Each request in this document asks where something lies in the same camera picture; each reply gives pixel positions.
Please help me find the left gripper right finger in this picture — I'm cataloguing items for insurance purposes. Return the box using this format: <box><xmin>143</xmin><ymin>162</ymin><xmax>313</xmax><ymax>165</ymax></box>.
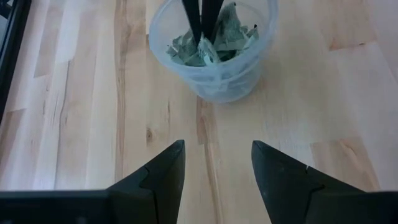
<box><xmin>251</xmin><ymin>139</ymin><xmax>368</xmax><ymax>224</ymax></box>

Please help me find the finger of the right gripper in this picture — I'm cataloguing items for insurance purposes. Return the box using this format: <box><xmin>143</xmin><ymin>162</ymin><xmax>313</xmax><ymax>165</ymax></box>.
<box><xmin>201</xmin><ymin>0</ymin><xmax>224</xmax><ymax>40</ymax></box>
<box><xmin>182</xmin><ymin>0</ymin><xmax>203</xmax><ymax>44</ymax></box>

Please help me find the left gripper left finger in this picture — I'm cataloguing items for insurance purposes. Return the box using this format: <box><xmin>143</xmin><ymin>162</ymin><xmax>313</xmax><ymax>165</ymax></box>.
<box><xmin>107</xmin><ymin>139</ymin><xmax>187</xmax><ymax>224</ymax></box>

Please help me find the green white sweetener packet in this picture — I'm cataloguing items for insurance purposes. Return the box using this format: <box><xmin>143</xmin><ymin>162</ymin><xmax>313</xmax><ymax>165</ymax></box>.
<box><xmin>214</xmin><ymin>2</ymin><xmax>249</xmax><ymax>52</ymax></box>
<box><xmin>197</xmin><ymin>34</ymin><xmax>221</xmax><ymax>66</ymax></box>
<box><xmin>166</xmin><ymin>29</ymin><xmax>200</xmax><ymax>67</ymax></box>

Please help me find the clear plastic cup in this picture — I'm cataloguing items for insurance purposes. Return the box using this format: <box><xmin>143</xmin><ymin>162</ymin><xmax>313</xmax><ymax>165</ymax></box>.
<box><xmin>148</xmin><ymin>0</ymin><xmax>279</xmax><ymax>105</ymax></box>

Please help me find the black aluminium table frame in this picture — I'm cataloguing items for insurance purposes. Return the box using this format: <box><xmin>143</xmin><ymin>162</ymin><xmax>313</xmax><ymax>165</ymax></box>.
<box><xmin>0</xmin><ymin>0</ymin><xmax>32</xmax><ymax>122</ymax></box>

